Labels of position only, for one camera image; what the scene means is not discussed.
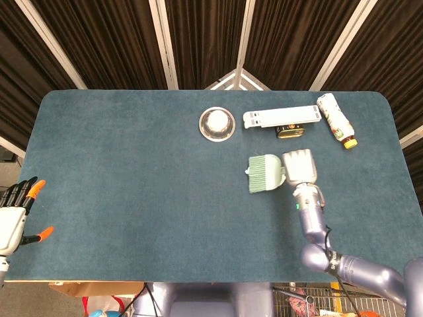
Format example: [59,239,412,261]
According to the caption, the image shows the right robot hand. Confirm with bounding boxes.
[282,149,319,190]

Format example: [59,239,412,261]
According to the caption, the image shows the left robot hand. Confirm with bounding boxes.
[0,176,54,257]

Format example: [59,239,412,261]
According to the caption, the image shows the mint green hand brush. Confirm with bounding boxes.
[247,154,287,194]

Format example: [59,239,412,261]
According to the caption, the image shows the gold sardine tin can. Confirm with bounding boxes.
[276,122,305,139]

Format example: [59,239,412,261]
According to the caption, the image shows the white folding plastic stand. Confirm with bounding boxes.
[243,105,322,129]

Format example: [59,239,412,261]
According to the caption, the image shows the white bottle yellow cap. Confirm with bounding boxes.
[316,93,359,150]

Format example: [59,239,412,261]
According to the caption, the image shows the upturned stainless steel bowl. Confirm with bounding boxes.
[198,106,237,143]

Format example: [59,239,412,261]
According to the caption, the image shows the brown cardboard box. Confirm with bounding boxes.
[49,281,145,298]

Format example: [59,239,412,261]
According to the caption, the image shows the white screen base foot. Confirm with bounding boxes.
[204,67,272,90]

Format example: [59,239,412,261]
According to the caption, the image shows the brown pleated curtain panel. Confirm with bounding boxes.
[0,0,82,149]
[322,0,423,172]
[246,0,366,90]
[165,0,247,90]
[31,0,169,90]

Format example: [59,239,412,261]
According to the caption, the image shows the blue table cloth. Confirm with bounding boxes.
[6,89,423,284]

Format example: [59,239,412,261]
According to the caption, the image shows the blue-grey robot torso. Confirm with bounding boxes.
[135,282,274,317]

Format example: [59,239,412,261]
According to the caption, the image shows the white screen bottom rail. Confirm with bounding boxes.
[399,125,423,148]
[0,134,26,159]

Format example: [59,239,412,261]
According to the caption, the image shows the red handled bag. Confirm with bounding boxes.
[82,295,126,317]

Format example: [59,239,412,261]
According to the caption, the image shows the white screen frame post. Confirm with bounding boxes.
[309,0,378,90]
[235,0,257,72]
[148,0,179,90]
[15,0,89,90]

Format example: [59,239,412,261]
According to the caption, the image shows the wire mesh basket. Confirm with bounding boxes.
[272,283,408,317]

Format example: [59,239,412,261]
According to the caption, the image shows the black floor cable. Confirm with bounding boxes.
[124,282,157,317]

